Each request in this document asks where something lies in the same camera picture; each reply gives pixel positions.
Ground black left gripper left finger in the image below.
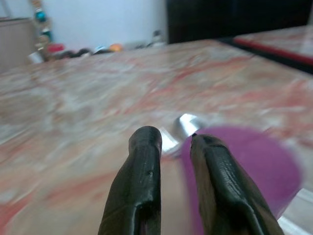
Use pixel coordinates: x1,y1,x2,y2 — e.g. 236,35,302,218
98,125,162,235

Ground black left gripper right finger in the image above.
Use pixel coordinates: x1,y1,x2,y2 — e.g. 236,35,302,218
189,134,284,235

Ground purple round plate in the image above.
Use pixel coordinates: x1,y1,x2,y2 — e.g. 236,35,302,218
180,125,302,235

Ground silver metal spoon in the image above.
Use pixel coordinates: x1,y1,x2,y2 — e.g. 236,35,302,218
160,113,203,157

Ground silver metal knife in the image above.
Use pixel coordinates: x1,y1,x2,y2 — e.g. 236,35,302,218
275,187,313,235

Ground red-edged marble table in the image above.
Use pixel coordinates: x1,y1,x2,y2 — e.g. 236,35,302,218
232,24,313,67

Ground red box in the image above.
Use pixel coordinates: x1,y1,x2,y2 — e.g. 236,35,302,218
47,43,66,54

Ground white cup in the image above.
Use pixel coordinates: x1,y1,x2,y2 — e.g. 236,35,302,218
28,51,45,65

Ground black cabinet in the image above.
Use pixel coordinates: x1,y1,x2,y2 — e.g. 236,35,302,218
165,0,313,45

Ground hanging teal bead ornament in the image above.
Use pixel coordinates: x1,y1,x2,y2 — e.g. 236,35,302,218
30,0,53,62

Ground beige wooden cabinet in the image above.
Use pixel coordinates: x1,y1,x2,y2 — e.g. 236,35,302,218
0,17,37,74

